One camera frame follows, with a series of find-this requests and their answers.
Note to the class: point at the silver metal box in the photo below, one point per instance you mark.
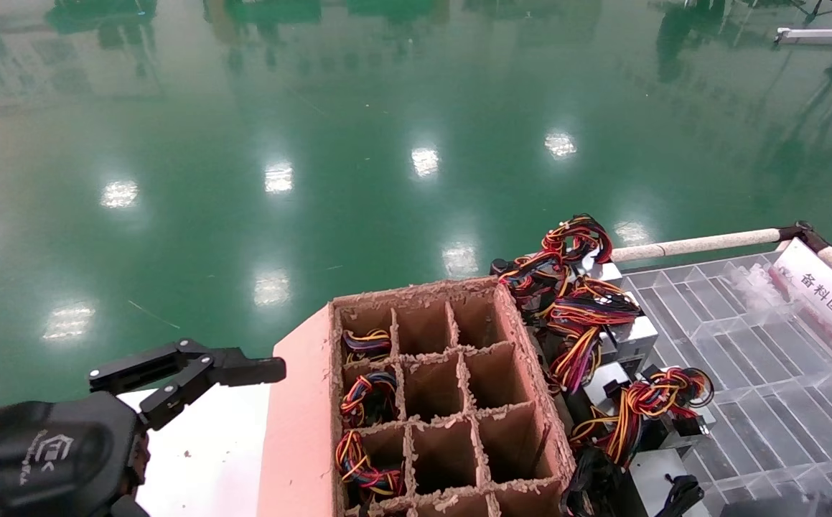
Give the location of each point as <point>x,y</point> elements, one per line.
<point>649,477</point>

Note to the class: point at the white stand base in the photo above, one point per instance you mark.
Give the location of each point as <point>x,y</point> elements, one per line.
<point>810,33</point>

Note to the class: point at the long foam padded rail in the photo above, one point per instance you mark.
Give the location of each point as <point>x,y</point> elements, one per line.
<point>703,243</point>

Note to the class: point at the brown cardboard divider box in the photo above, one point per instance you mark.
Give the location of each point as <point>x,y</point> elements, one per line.
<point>301,431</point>

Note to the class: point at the black rail corner connector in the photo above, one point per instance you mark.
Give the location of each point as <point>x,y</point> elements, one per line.
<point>803,231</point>

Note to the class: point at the clear plastic bag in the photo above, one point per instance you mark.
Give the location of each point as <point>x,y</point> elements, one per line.
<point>760,287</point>

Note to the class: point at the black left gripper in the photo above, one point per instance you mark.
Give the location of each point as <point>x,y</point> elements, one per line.
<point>42,459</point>

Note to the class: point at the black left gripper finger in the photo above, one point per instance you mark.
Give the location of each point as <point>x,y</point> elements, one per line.
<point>243,370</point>

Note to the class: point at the clear acrylic divider tray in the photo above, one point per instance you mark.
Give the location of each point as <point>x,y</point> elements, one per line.
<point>695,316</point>

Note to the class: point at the white sign with Chinese text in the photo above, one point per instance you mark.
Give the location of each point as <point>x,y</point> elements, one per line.
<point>818,287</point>

